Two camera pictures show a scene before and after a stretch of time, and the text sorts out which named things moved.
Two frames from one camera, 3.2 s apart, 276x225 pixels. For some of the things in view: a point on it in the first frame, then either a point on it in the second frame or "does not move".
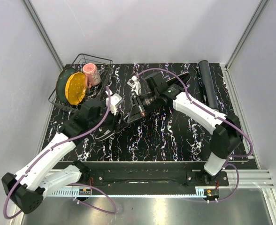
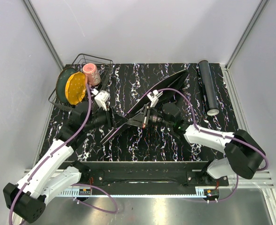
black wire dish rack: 86,79 does not move
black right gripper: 137,111 → 139,118
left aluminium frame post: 42,32 does not move
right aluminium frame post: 232,59 does not move
